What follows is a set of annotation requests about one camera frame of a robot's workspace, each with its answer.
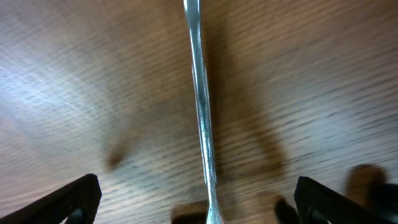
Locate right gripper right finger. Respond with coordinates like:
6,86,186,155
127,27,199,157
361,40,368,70
294,176,388,224

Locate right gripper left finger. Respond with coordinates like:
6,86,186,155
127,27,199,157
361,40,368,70
1,174,102,224

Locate small metal hammer tool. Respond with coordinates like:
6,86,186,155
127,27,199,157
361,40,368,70
183,0,227,224

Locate black orange needle-nose pliers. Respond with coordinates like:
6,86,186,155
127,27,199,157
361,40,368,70
274,198,300,224

